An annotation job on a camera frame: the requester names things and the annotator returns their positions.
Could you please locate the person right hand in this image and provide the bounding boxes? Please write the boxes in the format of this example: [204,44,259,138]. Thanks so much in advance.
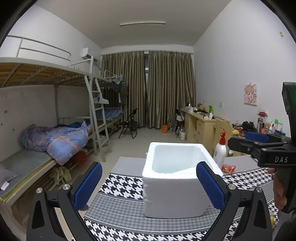
[267,168,287,210]

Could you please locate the red snack packet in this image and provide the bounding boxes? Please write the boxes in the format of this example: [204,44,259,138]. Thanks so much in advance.
[221,164,236,174]

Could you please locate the houndstooth table cloth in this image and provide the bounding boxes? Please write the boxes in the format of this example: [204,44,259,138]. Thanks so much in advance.
[81,156,285,241]

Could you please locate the white lotion pump bottle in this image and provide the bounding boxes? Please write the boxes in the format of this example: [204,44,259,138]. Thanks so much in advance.
[213,131,227,169]

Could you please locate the white styrofoam box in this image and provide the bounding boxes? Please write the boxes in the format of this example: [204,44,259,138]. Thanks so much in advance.
[142,142,223,218]

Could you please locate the blue plaid quilt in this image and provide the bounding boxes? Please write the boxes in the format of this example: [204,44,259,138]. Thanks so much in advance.
[18,122,92,166]

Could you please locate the wooden desk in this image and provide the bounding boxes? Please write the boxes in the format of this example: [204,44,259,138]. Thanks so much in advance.
[180,107,290,158]

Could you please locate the black folding chair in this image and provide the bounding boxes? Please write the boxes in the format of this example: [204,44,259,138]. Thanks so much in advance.
[118,108,137,138]

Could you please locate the orange floor container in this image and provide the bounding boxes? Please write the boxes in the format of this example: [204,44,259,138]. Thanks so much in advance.
[162,125,169,133]

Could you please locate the brown curtains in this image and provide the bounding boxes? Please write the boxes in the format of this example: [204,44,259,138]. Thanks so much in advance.
[101,51,196,128]

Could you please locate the white air conditioner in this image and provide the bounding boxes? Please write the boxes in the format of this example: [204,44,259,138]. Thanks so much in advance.
[81,47,99,62]

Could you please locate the metal bunk bed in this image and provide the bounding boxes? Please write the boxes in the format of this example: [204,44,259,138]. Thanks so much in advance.
[1,35,112,206]

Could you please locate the ceiling tube light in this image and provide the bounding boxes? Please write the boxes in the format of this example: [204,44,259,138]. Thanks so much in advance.
[120,21,166,27]

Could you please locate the anime wall poster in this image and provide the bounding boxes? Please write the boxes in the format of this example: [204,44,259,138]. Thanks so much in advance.
[244,83,257,106]

